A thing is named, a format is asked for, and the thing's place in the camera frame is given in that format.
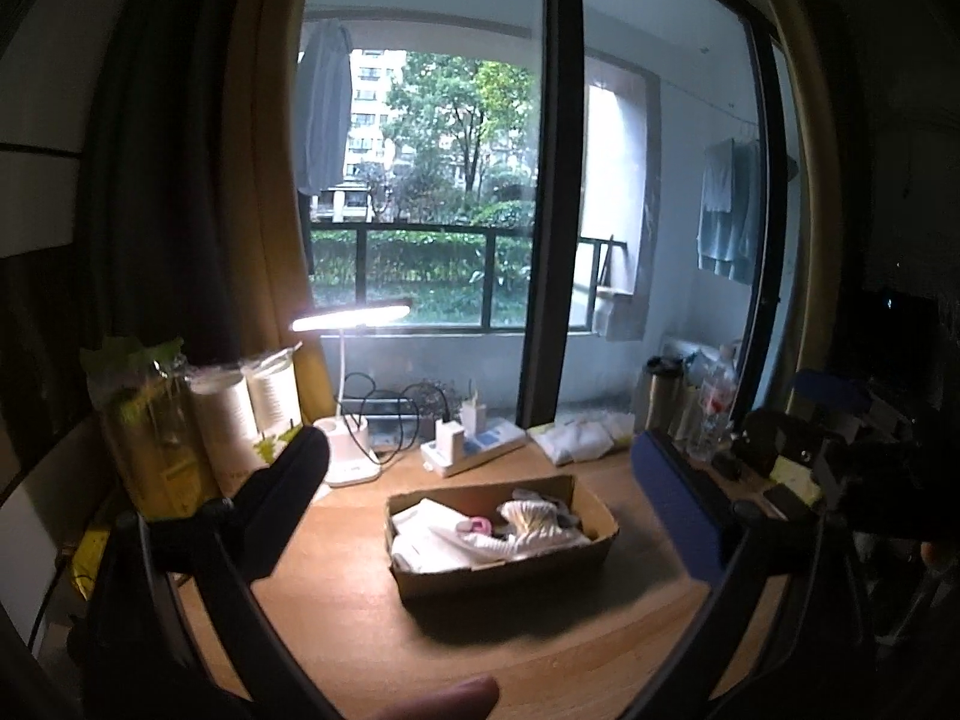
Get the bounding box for white charger on strip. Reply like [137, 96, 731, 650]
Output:
[459, 380, 487, 436]

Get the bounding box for dark grey dotted sock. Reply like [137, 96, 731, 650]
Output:
[511, 488, 581, 528]

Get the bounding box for white folded towel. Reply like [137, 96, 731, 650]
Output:
[389, 497, 508, 574]

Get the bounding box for striped brown white cloth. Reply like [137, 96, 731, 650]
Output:
[498, 500, 589, 553]

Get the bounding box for hanging grey shirt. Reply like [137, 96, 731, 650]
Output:
[293, 20, 353, 195]

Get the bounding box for cardboard box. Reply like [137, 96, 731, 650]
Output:
[386, 475, 620, 603]

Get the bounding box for green snack bag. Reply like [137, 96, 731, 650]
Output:
[82, 337, 221, 520]

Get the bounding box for brown curtain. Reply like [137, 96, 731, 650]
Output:
[81, 0, 337, 421]

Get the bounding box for plastic bag of white cloths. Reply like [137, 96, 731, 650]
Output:
[527, 411, 635, 466]

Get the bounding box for clear water bottle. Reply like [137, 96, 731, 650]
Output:
[686, 344, 739, 463]

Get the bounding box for white power strip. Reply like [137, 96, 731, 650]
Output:
[420, 418, 529, 478]

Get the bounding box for white desk lamp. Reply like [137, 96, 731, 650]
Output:
[288, 299, 415, 490]

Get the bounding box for hanging light blue towels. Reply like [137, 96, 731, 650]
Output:
[697, 138, 761, 284]

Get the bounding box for paper cup package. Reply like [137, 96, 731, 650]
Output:
[187, 344, 302, 497]

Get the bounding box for stainless steel tumbler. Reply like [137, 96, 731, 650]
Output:
[638, 356, 683, 431]

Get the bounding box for white charger with black cable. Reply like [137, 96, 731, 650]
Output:
[340, 370, 467, 470]

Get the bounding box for pink plush toy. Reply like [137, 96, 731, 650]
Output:
[455, 517, 493, 536]

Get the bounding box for black balcony railing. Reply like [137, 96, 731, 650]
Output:
[307, 221, 630, 332]

